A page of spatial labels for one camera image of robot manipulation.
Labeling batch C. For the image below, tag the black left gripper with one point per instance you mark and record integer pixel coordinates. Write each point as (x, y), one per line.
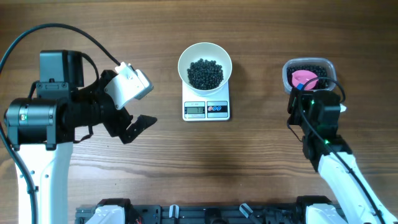
(137, 127)

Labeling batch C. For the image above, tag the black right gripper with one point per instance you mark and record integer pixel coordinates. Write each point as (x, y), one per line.
(294, 101)

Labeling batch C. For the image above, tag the pink scoop with blue handle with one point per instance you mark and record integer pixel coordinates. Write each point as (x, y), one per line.
(301, 77)

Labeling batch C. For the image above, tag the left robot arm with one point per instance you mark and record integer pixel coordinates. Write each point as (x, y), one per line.
(41, 127)

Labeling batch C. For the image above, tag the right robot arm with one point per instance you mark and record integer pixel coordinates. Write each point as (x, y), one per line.
(317, 113)

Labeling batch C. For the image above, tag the white digital kitchen scale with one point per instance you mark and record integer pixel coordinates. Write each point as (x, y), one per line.
(214, 107)

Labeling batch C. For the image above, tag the black beans in bowl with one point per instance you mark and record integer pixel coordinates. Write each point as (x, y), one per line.
(205, 74)

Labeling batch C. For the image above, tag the white bowl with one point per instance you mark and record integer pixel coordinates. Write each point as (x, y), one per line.
(206, 51)

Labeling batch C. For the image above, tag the clear plastic container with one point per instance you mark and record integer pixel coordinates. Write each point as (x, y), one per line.
(316, 61)

